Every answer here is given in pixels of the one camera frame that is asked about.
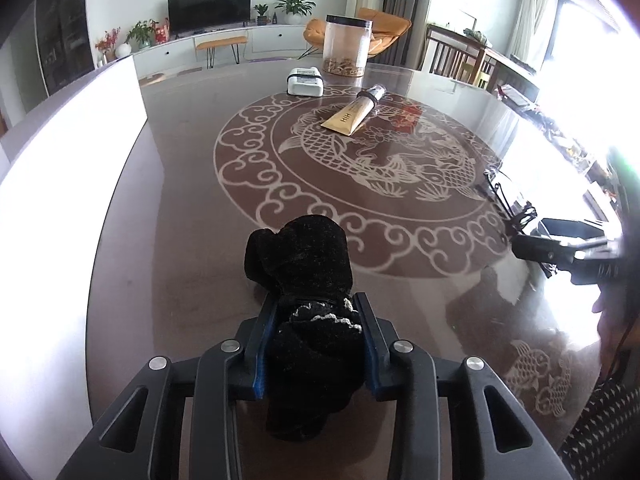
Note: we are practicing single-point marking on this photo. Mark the white television cabinet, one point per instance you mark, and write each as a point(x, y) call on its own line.
point(270, 40)

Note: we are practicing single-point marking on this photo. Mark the white box with black band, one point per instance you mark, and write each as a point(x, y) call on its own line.
point(305, 82)

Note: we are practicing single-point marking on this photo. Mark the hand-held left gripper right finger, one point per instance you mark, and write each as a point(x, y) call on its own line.
point(375, 380)

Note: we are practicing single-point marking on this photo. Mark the red ornament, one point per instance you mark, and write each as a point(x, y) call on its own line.
point(161, 30)

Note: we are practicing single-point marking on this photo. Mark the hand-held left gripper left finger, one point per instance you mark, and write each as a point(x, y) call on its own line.
point(259, 360)

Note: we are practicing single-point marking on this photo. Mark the orange lounge chair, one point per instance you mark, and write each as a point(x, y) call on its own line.
point(385, 27)

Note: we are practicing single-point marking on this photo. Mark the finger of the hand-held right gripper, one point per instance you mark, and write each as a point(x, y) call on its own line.
point(570, 227)
point(540, 250)

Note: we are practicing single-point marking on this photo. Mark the small green potted plant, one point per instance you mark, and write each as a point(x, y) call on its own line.
point(261, 14)

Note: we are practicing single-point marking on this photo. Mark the clear jar with black lid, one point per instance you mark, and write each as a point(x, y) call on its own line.
point(347, 45)

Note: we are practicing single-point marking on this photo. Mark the leafy green potted plant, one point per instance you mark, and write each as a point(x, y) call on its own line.
point(141, 32)

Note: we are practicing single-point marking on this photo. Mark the wooden stool with black legs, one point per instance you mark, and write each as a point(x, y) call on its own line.
point(222, 42)

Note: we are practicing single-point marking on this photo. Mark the dark glass cabinet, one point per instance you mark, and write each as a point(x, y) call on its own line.
point(62, 35)

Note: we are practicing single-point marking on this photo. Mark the white curtain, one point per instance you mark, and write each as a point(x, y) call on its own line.
point(535, 5)

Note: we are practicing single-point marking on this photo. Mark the red flowers in white vase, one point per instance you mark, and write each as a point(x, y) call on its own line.
point(112, 45)

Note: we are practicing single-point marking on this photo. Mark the cluttered sideboard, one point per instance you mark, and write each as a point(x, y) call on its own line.
point(555, 130)

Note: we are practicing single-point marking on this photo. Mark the person's right hand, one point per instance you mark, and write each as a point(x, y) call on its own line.
point(607, 312)

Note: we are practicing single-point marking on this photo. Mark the wooden table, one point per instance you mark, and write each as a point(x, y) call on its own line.
point(500, 57)

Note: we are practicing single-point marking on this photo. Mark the wooden chair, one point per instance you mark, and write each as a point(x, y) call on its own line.
point(450, 57)

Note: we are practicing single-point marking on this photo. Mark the white low counter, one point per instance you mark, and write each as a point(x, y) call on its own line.
point(65, 200)

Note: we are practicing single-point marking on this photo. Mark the black television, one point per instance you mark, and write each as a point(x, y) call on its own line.
point(210, 5)

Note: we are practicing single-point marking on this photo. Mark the gold tube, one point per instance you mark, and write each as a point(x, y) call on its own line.
point(352, 112)

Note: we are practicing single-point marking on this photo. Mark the person's right forearm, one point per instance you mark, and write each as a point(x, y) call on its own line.
point(605, 430)

